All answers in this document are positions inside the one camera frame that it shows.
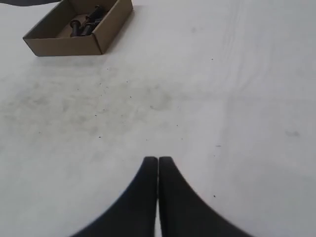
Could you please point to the black bolt with sleeve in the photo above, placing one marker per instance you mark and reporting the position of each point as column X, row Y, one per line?
column 95, row 14
column 74, row 27
column 87, row 28

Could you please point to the brown cardboard box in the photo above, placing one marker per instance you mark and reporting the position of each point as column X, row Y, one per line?
column 66, row 45

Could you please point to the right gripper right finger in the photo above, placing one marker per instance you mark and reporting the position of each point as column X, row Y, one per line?
column 182, row 209

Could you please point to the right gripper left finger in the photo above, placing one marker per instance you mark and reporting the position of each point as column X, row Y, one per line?
column 134, row 207

